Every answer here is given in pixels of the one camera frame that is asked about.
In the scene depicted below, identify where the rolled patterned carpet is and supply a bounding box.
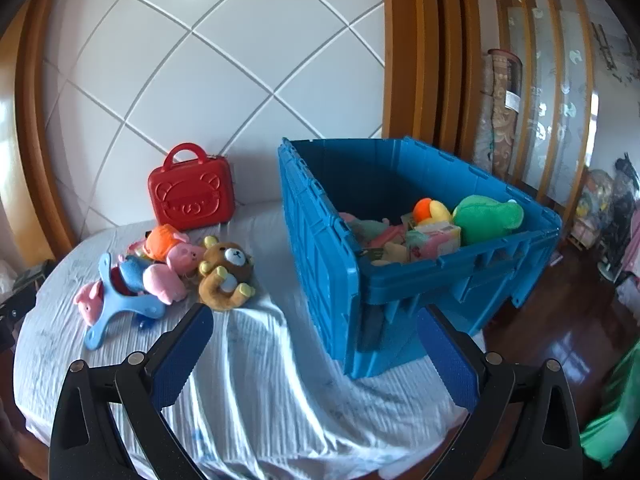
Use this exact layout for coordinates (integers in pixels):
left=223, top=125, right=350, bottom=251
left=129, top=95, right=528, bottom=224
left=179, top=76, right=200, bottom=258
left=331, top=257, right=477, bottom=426
left=472, top=49, right=523, bottom=178

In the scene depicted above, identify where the green packet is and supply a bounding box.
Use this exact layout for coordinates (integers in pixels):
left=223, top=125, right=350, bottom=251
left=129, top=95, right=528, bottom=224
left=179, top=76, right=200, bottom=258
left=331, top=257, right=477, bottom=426
left=452, top=195, right=525, bottom=247

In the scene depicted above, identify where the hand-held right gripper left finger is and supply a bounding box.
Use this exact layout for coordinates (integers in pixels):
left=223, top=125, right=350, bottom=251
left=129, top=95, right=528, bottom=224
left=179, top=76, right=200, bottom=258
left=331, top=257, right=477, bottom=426
left=48, top=304, right=215, bottom=480

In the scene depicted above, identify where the brown bear plush toy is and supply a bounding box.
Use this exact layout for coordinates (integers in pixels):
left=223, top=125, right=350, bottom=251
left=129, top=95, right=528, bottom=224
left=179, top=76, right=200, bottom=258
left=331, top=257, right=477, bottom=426
left=197, top=241, right=257, bottom=313

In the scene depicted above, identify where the small pink plush toy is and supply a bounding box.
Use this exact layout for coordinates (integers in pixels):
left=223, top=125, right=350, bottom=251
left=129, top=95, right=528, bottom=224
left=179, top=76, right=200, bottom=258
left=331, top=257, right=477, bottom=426
left=74, top=281, right=105, bottom=326

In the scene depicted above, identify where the pink toy box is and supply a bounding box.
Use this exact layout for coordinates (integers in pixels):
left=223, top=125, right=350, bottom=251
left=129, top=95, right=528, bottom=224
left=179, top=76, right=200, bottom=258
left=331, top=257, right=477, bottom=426
left=405, top=224, right=462, bottom=261

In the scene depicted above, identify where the dark object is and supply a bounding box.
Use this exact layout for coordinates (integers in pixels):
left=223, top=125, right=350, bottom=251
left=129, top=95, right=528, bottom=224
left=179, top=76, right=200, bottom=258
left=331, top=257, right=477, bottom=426
left=0, top=260, right=56, bottom=356

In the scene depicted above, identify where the clear plastic bag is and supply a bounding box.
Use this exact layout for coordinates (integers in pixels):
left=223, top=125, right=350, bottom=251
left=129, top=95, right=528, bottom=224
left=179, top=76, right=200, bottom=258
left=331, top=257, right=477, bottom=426
left=575, top=170, right=616, bottom=248

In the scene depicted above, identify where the white bedsheet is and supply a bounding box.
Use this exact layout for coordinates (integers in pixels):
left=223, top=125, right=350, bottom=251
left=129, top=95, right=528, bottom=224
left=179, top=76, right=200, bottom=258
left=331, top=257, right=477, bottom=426
left=12, top=200, right=481, bottom=476

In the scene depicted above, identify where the wooden door frame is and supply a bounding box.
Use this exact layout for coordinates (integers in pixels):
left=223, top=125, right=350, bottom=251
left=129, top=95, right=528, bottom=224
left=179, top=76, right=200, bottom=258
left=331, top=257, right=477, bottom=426
left=382, top=0, right=483, bottom=161

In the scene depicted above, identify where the white padded headboard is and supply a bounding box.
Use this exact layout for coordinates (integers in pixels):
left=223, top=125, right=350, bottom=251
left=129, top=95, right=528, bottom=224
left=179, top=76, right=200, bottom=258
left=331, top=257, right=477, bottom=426
left=15, top=0, right=386, bottom=261

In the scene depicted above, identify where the pink green plush toy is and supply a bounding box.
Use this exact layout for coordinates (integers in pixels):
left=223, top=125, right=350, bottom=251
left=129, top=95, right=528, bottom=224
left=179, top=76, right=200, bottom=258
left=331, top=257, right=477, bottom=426
left=340, top=212, right=408, bottom=251

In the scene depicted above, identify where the wall garland decoration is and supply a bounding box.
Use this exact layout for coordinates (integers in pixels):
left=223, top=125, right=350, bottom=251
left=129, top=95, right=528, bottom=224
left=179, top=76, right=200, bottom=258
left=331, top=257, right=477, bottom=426
left=590, top=20, right=640, bottom=86

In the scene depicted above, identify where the pink pig plush orange dress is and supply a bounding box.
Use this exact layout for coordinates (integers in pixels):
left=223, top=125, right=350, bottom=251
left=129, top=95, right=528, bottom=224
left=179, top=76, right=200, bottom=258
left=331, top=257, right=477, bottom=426
left=145, top=224, right=208, bottom=276

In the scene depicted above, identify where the wooden glass screen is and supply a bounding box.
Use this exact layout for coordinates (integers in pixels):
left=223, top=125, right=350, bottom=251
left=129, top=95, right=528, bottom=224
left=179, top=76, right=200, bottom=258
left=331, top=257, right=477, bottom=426
left=487, top=0, right=601, bottom=206

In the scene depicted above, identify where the blue plastic storage crate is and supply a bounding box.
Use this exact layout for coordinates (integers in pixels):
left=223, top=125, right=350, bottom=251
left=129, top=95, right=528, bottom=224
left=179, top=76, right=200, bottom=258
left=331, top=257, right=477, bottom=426
left=277, top=136, right=563, bottom=380

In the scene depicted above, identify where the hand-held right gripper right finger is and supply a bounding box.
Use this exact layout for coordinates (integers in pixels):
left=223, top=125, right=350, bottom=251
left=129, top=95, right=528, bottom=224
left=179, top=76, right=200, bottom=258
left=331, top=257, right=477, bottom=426
left=416, top=304, right=585, bottom=480

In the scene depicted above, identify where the pink pig plush blue dress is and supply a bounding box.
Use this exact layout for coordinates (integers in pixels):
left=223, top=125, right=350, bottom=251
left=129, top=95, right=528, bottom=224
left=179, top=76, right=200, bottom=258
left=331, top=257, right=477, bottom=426
left=117, top=255, right=186, bottom=306

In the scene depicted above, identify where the black bag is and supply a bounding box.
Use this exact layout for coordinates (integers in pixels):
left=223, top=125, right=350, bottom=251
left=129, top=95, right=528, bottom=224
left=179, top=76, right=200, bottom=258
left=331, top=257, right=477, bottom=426
left=612, top=157, right=640, bottom=241

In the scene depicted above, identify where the red toy suitcase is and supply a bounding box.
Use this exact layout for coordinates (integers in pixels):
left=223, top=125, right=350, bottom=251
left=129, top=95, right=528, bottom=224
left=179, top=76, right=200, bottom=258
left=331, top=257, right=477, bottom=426
left=148, top=142, right=236, bottom=233

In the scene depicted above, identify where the green cloth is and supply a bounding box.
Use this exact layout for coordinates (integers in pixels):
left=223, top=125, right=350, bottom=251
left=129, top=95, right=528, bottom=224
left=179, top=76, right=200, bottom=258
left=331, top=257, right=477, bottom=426
left=580, top=340, right=640, bottom=466

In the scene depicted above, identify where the orange yellow plush toy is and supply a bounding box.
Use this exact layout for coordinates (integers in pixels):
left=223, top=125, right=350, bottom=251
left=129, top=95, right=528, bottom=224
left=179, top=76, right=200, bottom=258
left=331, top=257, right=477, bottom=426
left=412, top=198, right=455, bottom=226

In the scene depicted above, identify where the blue plastic toy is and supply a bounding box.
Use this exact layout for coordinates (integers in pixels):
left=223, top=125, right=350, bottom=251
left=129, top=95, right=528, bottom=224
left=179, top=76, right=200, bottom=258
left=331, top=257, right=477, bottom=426
left=82, top=252, right=166, bottom=352

